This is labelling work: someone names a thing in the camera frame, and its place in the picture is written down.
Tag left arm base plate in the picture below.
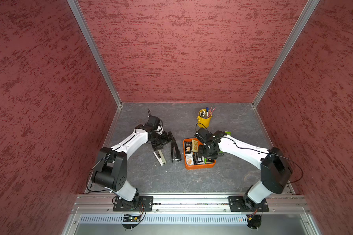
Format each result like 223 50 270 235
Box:
113 195 154 212

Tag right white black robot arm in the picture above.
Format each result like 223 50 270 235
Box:
195 128 293 204

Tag aluminium frame rail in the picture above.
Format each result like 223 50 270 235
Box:
72 193 312 215

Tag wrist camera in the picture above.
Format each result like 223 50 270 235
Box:
146 115 162 131
195 128 213 145

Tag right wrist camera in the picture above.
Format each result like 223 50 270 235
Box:
195 128 213 145

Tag black cookie packet centre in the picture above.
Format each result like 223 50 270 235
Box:
193 152 200 165

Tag beige small stapler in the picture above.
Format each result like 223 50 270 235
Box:
154 150 166 166

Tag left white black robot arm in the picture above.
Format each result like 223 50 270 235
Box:
91 125 173 203

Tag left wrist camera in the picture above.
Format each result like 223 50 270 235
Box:
146 115 162 131

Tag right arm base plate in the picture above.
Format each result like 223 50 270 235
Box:
228 196 269 213

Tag yellow pen holder bucket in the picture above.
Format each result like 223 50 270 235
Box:
197 115 212 128

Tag black cookie packet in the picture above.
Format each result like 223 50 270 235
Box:
193 152 200 165
184 142 192 153

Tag pens in bucket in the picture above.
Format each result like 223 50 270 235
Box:
199 106 216 118

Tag black cookie packet upper left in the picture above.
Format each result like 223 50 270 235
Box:
184 142 192 153

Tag orange plastic storage box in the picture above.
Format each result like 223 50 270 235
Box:
183 138 216 170

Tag black stapler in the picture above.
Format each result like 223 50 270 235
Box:
170 140 181 162

